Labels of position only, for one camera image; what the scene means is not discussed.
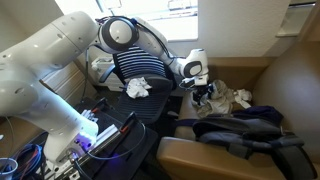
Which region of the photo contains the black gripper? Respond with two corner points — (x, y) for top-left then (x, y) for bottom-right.
(191, 82), (215, 105)

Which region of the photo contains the khaki grey cloth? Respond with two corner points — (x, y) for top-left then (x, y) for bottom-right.
(191, 79), (236, 118)

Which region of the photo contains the dark blue cloth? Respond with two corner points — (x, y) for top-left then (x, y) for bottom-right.
(232, 105), (285, 127)

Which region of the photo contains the small white cloth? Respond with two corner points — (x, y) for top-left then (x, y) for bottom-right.
(233, 88), (254, 111)

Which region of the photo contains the black slatted office chair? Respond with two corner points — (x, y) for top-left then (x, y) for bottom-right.
(98, 44), (178, 126)

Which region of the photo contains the dark grey backpack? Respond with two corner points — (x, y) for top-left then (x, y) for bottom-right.
(174, 114), (318, 180)

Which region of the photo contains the brown leather armchair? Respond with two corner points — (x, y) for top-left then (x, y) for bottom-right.
(156, 39), (320, 180)

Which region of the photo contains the black red bar clamp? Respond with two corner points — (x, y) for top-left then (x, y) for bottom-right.
(90, 97), (108, 115)
(119, 111), (138, 135)

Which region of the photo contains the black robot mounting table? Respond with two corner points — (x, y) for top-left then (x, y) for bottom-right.
(43, 96), (160, 180)

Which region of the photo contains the beige wooden drawer cabinet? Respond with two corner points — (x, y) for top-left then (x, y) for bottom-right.
(39, 61), (98, 108)

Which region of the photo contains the white paper cup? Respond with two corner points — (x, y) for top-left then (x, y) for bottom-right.
(0, 157), (19, 180)

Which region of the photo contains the white wrist camera block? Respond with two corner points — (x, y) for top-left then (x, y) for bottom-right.
(194, 74), (211, 87)

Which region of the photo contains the window frame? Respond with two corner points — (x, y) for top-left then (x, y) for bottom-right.
(96, 0), (200, 25)

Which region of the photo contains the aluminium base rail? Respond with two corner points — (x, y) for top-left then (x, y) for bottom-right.
(49, 124), (123, 175)

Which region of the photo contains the blue cable bundle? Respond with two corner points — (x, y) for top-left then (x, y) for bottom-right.
(13, 143), (45, 180)

